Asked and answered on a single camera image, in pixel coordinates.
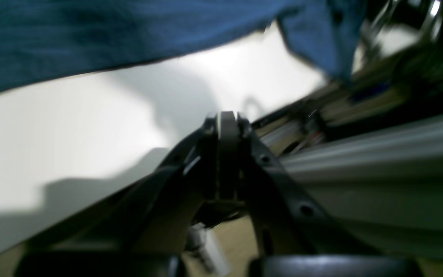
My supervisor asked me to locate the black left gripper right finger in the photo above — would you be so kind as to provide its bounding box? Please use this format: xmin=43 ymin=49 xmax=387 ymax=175
xmin=235 ymin=113 xmax=380 ymax=277

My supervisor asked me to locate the dark blue T-shirt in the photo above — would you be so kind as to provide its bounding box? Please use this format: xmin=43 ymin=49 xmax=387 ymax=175
xmin=0 ymin=0 xmax=367 ymax=92

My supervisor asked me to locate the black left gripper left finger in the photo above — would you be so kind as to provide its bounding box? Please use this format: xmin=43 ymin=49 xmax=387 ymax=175
xmin=26 ymin=114 xmax=229 ymax=277

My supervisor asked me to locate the aluminium frame rail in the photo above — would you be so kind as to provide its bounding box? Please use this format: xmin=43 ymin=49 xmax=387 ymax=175
xmin=281 ymin=115 xmax=443 ymax=219

